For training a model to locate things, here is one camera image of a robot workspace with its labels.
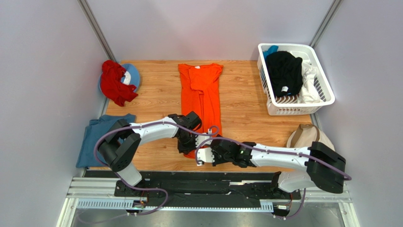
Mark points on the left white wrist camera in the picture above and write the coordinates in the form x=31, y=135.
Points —
x=203, y=140

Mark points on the black t shirt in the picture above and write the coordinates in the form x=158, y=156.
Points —
x=285, y=73

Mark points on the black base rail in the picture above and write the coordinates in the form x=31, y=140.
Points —
x=206, y=190

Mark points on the teal blue garment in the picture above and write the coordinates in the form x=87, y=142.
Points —
x=272, y=49

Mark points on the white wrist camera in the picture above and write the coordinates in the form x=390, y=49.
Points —
x=203, y=140
x=204, y=155

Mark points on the white t shirt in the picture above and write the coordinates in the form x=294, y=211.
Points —
x=308, y=93

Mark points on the folded blue t shirt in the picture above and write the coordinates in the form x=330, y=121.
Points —
x=93, y=132

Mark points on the beige bear cap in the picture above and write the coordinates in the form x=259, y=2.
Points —
x=305, y=135

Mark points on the white laundry basket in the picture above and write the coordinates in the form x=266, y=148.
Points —
x=286, y=105

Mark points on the light blue cap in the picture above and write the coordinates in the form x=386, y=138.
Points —
x=131, y=77

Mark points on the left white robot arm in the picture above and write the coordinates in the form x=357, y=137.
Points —
x=121, y=142

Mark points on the orange t shirt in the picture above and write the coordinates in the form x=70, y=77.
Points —
x=200, y=93

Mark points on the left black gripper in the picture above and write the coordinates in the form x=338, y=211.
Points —
x=186, y=150

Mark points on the red t shirt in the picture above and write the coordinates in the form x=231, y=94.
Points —
x=112, y=86

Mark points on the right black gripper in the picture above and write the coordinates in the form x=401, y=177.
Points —
x=215, y=151

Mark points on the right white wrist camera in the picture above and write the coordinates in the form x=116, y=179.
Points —
x=204, y=155

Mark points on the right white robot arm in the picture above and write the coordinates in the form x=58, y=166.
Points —
x=315, y=165

